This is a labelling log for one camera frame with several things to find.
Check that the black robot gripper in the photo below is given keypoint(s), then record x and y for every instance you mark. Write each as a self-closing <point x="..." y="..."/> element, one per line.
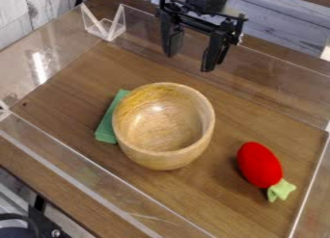
<point x="185" y="13"/>

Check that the red plush strawberry toy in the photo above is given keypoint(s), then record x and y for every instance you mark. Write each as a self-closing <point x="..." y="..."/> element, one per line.
<point x="262" y="170"/>

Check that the wooden bowl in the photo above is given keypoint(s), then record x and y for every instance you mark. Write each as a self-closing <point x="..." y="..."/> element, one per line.
<point x="163" y="123"/>

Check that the green rectangular block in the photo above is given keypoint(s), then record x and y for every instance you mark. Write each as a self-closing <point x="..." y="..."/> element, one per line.
<point x="105" y="133"/>

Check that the black clamp under table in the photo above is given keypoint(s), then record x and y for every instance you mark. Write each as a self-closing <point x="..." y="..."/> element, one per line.
<point x="26" y="222"/>

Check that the clear acrylic corner bracket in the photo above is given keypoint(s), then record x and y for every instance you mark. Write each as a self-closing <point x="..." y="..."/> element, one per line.
<point x="105" y="28"/>

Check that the clear acrylic tray wall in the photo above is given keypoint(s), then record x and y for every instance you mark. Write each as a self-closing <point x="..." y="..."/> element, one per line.
<point x="61" y="76"/>

